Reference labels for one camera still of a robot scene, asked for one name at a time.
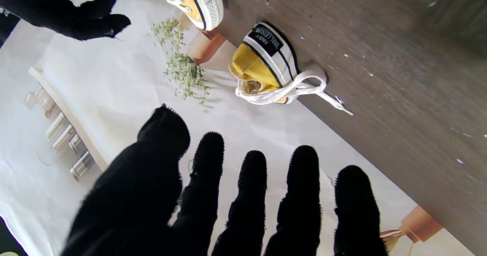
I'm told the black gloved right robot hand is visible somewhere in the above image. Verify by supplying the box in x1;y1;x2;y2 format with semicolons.
0;0;132;41

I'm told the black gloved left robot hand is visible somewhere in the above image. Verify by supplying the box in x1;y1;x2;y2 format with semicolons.
61;104;388;256

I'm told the yellow canvas sneaker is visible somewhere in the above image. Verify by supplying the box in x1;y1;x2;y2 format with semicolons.
228;21;299;105
146;0;225;31

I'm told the printed kitchen backdrop cloth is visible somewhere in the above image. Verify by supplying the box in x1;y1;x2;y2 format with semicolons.
0;0;476;256

